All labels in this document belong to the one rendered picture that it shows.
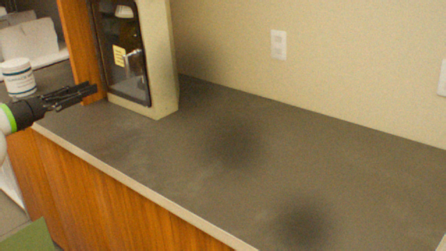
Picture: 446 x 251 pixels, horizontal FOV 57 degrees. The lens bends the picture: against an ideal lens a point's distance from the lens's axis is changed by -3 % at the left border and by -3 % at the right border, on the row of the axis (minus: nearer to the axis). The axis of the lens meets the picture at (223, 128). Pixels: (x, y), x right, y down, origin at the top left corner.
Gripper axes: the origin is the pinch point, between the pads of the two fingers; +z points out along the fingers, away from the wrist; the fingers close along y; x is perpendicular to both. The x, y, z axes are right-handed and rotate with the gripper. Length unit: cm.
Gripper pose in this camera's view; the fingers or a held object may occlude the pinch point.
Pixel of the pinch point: (84, 89)
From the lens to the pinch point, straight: 147.3
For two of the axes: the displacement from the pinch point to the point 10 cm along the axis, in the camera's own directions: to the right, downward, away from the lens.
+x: 0.5, 8.8, 4.7
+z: 6.7, -3.8, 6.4
